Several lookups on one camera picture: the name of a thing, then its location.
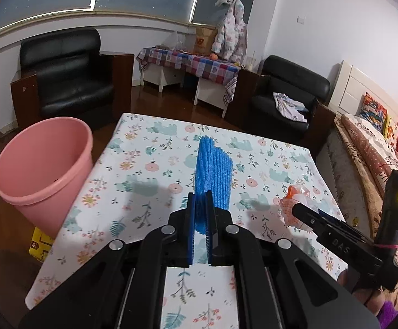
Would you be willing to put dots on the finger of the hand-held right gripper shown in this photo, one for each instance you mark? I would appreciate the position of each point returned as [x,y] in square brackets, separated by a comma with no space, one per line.
[332,219]
[305,216]

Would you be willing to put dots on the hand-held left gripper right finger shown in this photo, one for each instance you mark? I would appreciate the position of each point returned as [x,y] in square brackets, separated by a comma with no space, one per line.
[209,233]

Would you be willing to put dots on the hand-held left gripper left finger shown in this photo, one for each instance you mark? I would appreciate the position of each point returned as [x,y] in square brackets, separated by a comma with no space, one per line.
[191,233]

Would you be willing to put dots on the orange and white plastic wrapper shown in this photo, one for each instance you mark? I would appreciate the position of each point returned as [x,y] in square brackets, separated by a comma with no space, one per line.
[296,195]

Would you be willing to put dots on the blue foam net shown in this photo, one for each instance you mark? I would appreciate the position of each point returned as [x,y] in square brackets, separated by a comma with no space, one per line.
[214,171]

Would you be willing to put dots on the pink plastic bucket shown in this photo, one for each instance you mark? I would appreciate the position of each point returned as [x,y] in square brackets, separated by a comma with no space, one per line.
[44,150]

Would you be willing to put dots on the person's right forearm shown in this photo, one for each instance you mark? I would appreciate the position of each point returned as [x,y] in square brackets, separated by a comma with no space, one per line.
[389,315]

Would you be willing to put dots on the person's right hand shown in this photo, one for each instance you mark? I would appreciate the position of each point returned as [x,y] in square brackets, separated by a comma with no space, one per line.
[367,298]

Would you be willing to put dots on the bed with patterned blankets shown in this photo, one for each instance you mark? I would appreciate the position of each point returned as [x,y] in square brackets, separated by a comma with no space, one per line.
[360,157]

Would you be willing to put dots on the floral tablecloth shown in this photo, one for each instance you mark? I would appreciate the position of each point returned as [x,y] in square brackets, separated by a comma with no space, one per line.
[144,164]

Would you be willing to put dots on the colourful printed pillow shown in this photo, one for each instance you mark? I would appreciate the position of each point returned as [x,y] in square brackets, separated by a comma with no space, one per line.
[372,111]

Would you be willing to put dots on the crumpled printed cloth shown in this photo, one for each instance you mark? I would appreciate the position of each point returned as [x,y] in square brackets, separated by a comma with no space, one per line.
[289,108]

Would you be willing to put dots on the white bed headboard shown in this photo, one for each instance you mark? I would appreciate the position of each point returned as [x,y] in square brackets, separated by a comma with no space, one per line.
[356,82]

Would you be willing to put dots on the black leather armchair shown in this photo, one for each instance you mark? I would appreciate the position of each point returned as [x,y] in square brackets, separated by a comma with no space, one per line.
[68,75]
[281,78]

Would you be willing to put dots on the white desk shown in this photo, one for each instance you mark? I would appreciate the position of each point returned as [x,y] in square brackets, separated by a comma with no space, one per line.
[209,92]

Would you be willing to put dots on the yellow box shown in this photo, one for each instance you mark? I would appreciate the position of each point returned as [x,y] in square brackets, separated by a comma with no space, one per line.
[41,245]

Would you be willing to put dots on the checked tablecloth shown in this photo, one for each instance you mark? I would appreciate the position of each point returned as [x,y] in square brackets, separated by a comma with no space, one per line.
[192,63]

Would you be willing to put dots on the brown stool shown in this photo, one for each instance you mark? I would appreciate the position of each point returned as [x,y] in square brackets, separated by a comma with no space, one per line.
[10,274]

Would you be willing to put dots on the clear plastic bag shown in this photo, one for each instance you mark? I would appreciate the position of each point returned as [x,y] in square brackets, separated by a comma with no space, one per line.
[174,43]

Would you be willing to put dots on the cardboard box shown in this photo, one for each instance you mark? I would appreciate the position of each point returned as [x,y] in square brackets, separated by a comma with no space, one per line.
[204,41]

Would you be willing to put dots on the hanging padded jacket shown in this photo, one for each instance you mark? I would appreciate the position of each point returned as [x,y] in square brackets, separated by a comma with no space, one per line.
[229,34]

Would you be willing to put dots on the white wall socket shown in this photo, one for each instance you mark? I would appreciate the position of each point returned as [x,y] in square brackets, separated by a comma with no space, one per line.
[300,19]

